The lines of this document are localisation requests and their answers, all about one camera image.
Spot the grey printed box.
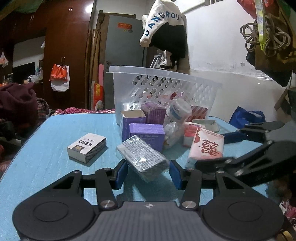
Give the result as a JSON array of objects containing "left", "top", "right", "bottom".
[{"left": 116, "top": 135, "right": 169, "bottom": 182}]

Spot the blue bag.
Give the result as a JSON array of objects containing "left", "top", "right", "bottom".
[{"left": 229, "top": 107, "right": 265, "bottom": 129}]

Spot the white Kent cigarette box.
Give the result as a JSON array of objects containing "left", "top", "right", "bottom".
[{"left": 67, "top": 133, "right": 107, "bottom": 163}]

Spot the pink double happiness packet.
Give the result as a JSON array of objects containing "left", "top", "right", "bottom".
[{"left": 185, "top": 127, "right": 224, "bottom": 168}]

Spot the open top purple box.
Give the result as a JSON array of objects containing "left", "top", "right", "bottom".
[{"left": 120, "top": 109, "right": 146, "bottom": 142}]

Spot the round white blue jar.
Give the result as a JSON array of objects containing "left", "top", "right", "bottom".
[{"left": 164, "top": 98, "right": 192, "bottom": 125}]

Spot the dark brown hanging bag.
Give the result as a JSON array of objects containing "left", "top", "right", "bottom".
[{"left": 240, "top": 1, "right": 295, "bottom": 87}]

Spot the white plastic lattice basket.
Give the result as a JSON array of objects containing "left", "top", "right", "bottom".
[{"left": 109, "top": 66, "right": 222, "bottom": 125}]

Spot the orange white hanging bag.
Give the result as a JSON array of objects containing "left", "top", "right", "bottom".
[{"left": 50, "top": 64, "right": 70, "bottom": 92}]

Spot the maroon clothes pile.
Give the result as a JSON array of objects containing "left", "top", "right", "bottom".
[{"left": 1, "top": 83, "right": 50, "bottom": 141}]

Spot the grey metal door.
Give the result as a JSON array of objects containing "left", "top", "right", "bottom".
[{"left": 103, "top": 15, "right": 144, "bottom": 109}]

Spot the white black hanging jacket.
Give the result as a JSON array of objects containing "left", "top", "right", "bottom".
[{"left": 139, "top": 1, "right": 186, "bottom": 71}]

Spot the dark red wooden wardrobe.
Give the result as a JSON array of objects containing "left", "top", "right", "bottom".
[{"left": 12, "top": 1, "right": 93, "bottom": 109}]

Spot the coiled grey cable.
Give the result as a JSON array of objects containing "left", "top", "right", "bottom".
[{"left": 239, "top": 14, "right": 292, "bottom": 58}]

